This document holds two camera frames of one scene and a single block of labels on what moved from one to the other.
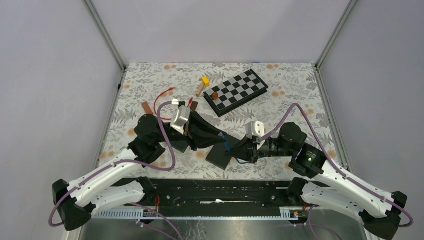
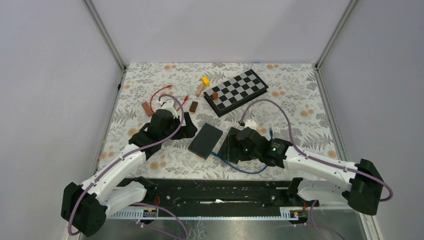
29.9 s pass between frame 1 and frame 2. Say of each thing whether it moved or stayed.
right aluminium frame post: stayed
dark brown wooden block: stayed
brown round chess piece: stayed
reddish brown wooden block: stayed
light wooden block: stayed
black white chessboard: stayed
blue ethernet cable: moved
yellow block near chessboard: stayed
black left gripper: moved
